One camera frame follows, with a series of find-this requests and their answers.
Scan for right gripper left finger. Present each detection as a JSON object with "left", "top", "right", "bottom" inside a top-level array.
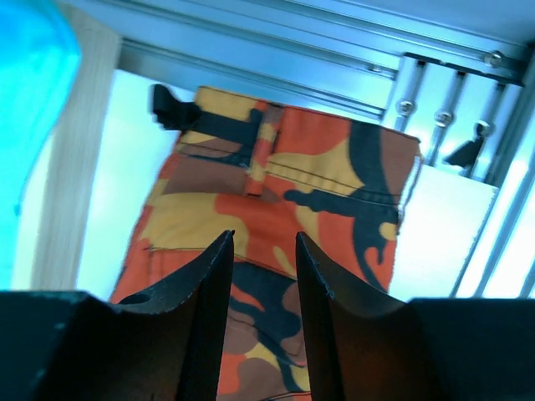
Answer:
[{"left": 1, "top": 231, "right": 233, "bottom": 400}]

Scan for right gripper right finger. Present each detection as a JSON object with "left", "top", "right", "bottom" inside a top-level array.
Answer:
[{"left": 296, "top": 233, "right": 534, "bottom": 400}]

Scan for orange camouflage trousers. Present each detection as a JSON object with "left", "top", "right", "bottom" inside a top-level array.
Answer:
[{"left": 111, "top": 84, "right": 421, "bottom": 400}]

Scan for wooden clothes rack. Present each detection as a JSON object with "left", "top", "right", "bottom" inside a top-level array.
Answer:
[{"left": 30, "top": 4, "right": 122, "bottom": 290}]

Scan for teal t-shirt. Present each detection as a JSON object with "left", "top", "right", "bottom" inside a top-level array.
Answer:
[{"left": 1, "top": 1, "right": 81, "bottom": 287}]

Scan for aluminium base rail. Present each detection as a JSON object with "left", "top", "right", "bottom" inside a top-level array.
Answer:
[{"left": 383, "top": 51, "right": 534, "bottom": 301}]

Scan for aluminium side rail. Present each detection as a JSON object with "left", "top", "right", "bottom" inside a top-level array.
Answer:
[{"left": 70, "top": 0, "right": 535, "bottom": 126}]

